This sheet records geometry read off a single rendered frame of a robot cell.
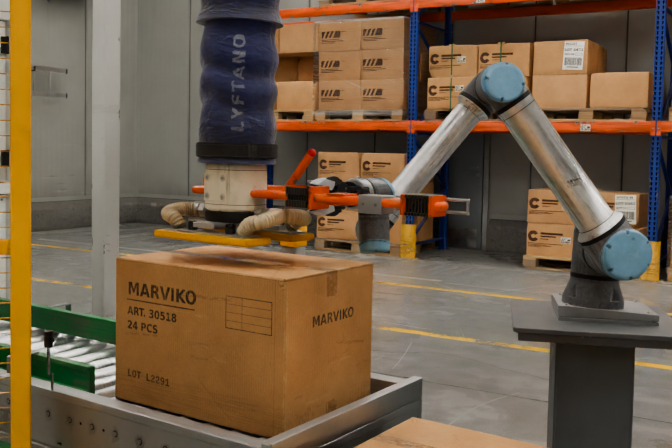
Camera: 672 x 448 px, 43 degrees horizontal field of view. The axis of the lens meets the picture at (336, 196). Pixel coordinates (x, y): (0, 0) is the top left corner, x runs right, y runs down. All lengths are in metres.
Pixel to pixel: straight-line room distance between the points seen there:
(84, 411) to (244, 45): 1.05
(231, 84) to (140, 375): 0.83
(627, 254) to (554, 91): 6.90
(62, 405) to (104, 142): 2.94
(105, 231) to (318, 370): 3.18
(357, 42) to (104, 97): 5.55
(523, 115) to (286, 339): 0.95
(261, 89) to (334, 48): 8.20
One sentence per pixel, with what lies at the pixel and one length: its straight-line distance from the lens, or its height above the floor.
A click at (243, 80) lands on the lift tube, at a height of 1.44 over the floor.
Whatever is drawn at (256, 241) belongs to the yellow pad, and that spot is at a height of 1.02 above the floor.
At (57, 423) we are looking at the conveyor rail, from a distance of 2.49.
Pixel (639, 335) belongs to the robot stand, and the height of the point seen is 0.75.
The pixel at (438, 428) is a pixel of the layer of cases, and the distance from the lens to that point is 2.29.
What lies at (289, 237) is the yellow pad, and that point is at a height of 1.02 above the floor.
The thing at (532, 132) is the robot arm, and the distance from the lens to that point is 2.49.
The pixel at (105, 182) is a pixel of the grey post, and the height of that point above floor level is 1.03.
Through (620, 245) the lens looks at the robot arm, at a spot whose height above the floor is 1.01.
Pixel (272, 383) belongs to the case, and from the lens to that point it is 2.12.
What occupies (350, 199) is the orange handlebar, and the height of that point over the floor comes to 1.14.
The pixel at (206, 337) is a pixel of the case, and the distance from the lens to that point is 2.23.
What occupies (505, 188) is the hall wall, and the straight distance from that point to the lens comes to 10.91.
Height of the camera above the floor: 1.26
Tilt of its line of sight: 3 degrees down
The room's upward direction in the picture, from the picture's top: 1 degrees clockwise
